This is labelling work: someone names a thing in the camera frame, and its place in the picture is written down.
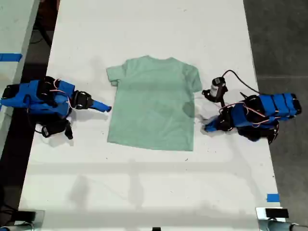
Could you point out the clear plastic bracket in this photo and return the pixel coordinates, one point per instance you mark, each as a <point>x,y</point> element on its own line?
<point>40,220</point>

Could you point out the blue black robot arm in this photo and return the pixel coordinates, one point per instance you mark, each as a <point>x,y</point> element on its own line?
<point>33,97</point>
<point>274,106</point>

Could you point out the black camera stalk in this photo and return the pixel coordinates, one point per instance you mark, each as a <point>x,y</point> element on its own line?
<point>67,128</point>
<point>217,97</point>

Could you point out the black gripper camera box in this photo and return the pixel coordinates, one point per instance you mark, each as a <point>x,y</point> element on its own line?
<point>217,84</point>
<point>47,131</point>

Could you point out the short blue tape piece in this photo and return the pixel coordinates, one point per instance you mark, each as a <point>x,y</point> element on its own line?
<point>273,197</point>

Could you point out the white side table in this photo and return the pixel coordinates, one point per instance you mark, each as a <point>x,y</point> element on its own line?
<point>13,29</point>

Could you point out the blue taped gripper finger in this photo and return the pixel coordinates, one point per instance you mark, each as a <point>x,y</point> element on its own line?
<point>213,122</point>
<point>214,128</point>
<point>99,109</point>
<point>101,104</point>

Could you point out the long blue tape strip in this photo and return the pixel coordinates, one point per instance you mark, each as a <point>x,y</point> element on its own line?
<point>9,57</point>

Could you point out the pale green T-shirt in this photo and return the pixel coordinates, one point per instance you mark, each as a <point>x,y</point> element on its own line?
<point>151,103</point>

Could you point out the shiny metal bracket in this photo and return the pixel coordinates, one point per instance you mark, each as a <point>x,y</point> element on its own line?
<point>261,220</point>

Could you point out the small black box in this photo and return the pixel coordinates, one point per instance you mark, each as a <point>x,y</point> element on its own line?
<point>276,213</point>
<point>27,215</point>

